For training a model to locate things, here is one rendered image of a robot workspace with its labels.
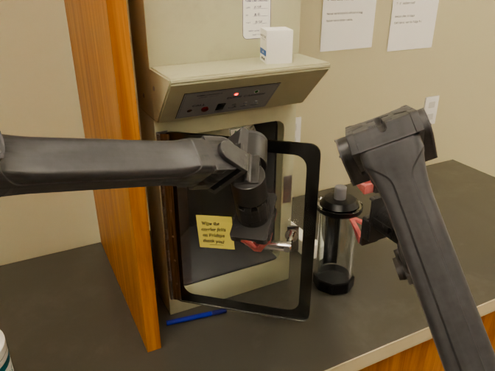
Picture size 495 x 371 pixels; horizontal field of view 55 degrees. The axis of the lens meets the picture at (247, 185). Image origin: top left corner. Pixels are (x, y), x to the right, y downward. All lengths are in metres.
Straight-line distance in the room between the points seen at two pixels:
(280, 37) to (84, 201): 0.78
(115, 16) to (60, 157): 0.30
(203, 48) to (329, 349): 0.67
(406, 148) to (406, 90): 1.39
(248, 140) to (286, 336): 0.48
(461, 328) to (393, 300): 0.75
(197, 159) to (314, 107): 1.00
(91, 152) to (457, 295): 0.42
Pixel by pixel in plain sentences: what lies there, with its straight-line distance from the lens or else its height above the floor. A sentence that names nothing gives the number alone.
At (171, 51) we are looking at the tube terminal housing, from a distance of 0.91.
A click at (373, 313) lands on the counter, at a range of 1.19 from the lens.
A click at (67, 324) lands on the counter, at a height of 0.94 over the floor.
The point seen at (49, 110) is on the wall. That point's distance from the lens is 1.34.
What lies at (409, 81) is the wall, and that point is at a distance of 1.89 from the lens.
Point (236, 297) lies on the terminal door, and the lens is 1.05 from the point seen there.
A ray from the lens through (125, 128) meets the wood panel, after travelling 0.82.
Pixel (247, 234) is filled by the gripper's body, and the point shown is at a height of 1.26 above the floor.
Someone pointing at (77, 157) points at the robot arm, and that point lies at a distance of 0.57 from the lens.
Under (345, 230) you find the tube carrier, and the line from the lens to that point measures 1.12.
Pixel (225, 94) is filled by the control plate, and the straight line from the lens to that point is 0.88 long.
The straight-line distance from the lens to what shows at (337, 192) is 1.12.
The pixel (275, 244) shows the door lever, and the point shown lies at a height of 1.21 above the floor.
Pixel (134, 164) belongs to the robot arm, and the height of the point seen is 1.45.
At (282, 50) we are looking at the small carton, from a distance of 0.91.
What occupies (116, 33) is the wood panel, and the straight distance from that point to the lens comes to 0.79.
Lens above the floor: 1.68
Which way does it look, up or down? 25 degrees down
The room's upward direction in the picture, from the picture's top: straight up
